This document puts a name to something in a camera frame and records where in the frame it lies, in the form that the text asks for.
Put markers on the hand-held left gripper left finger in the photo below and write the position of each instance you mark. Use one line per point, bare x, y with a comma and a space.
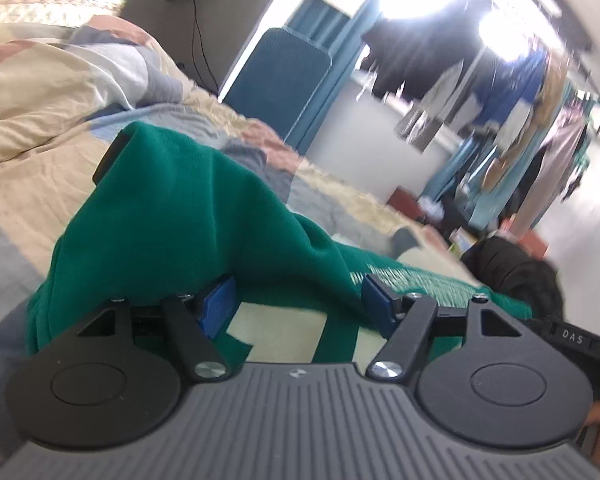
217, 305

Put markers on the white plastic bag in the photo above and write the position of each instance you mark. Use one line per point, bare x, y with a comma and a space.
430, 207

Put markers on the patchwork quilt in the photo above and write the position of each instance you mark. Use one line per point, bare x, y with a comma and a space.
30, 160

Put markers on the green yellow box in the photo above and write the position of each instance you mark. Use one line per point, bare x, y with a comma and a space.
461, 242

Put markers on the black clothes rack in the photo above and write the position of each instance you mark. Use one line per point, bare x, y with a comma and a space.
587, 35

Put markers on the brown suitcase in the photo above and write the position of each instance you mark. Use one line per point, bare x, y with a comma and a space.
402, 202

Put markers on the green sweater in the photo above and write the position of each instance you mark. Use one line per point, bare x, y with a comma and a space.
180, 220

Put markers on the black padded cloth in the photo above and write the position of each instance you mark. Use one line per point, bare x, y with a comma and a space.
515, 270

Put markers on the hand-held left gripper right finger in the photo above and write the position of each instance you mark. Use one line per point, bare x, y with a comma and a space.
377, 305

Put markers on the red box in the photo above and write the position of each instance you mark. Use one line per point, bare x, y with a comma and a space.
530, 240

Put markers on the row of hanging clothes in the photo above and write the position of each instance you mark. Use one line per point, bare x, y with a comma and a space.
480, 90

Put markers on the blue chair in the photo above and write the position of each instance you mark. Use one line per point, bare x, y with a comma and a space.
275, 85

